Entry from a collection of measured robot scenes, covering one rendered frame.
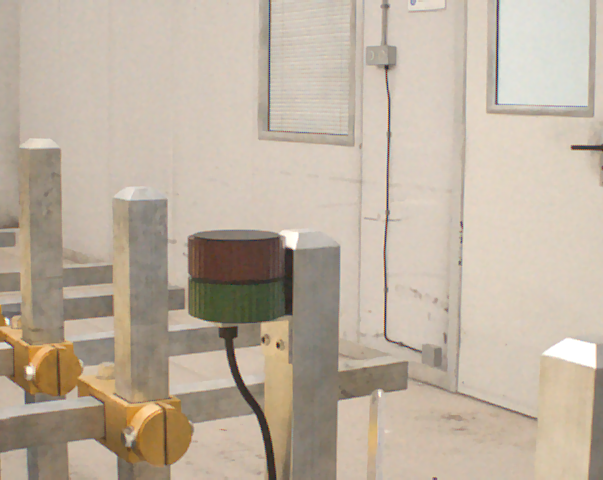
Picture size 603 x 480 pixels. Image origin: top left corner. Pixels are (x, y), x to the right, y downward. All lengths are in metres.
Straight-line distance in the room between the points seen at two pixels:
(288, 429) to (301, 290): 0.09
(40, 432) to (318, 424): 0.31
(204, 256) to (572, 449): 0.26
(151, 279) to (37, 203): 0.25
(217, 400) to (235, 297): 0.37
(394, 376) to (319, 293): 0.44
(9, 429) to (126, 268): 0.17
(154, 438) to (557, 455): 0.47
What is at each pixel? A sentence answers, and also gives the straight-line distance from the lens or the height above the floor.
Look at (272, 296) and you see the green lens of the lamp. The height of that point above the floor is 1.10.
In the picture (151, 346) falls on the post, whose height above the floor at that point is 1.02.
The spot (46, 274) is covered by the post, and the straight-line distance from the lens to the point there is 1.16.
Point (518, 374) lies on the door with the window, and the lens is 4.48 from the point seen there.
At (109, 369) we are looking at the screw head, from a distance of 1.02.
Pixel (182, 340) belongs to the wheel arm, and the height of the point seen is 0.95.
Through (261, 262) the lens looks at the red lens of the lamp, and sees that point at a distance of 0.66.
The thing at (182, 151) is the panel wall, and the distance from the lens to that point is 6.80.
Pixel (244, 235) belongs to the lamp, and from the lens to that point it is 0.68.
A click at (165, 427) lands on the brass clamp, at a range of 0.93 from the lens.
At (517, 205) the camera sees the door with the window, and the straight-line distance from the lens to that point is 4.41.
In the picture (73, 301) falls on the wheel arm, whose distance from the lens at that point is 1.49.
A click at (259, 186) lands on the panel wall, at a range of 6.00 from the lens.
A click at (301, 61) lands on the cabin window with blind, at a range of 5.71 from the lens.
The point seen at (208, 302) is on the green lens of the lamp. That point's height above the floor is 1.10.
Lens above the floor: 1.22
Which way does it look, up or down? 7 degrees down
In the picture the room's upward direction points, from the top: 1 degrees clockwise
